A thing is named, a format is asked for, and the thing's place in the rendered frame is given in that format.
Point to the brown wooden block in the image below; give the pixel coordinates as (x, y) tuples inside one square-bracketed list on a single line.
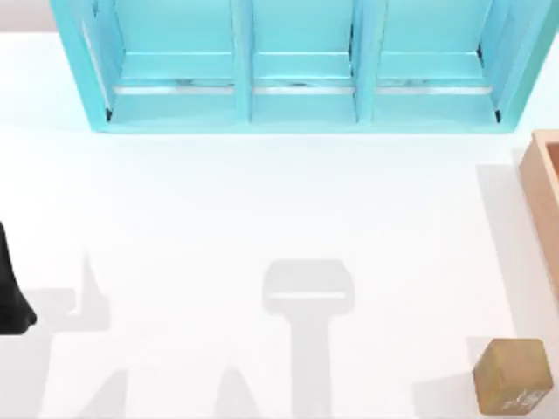
[(508, 375)]

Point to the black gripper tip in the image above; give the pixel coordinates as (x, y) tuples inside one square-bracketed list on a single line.
[(11, 301)]

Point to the shallow salmon-coloured box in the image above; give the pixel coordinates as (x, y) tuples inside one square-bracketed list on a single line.
[(538, 192)]

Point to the light blue rack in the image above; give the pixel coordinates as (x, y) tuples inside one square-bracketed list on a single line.
[(301, 65)]

